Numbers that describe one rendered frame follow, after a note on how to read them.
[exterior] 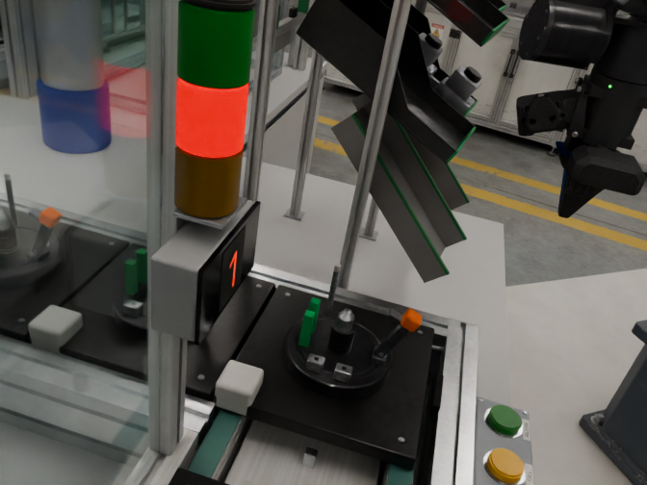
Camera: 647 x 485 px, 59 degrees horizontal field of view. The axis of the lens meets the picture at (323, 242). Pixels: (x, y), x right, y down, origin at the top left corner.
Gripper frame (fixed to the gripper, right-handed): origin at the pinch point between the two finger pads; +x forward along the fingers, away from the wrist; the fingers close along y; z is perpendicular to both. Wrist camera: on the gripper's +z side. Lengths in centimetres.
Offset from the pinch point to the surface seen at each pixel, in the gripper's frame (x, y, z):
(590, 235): 125, -265, -88
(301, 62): 36, -159, 73
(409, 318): 18.2, 5.9, 13.0
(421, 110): 3.0, -24.8, 18.7
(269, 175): 39, -63, 52
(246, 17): -15.2, 24.8, 29.2
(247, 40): -13.7, 24.4, 29.2
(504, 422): 28.2, 7.6, -1.4
